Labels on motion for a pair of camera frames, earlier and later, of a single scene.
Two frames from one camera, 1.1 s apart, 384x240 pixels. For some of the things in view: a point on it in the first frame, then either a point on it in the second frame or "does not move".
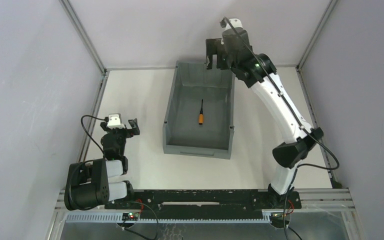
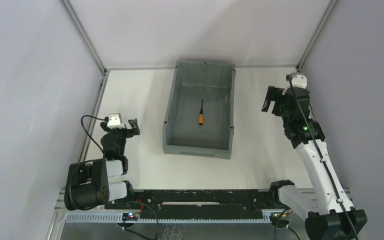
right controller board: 279,220 does not move
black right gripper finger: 209,66 to 266,105
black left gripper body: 125,131 does not move
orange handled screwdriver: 201,120 does not move
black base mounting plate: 206,204 does not move
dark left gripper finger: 135,131 does not move
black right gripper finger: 213,46 to 274,93
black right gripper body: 214,46 to 278,102
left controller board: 130,216 does not move
